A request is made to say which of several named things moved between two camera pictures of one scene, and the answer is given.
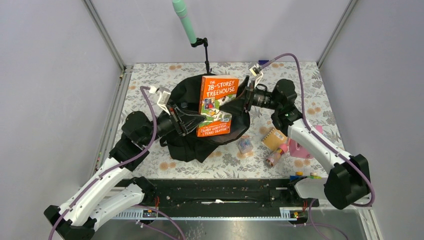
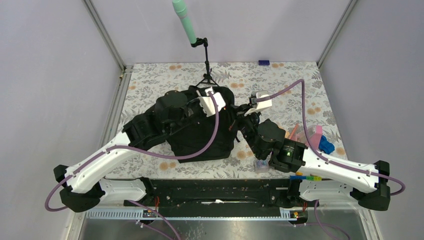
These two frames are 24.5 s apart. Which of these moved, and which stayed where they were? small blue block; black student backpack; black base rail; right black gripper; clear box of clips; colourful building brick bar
Moved: black student backpack; right black gripper; clear box of clips
Stayed: colourful building brick bar; small blue block; black base rail
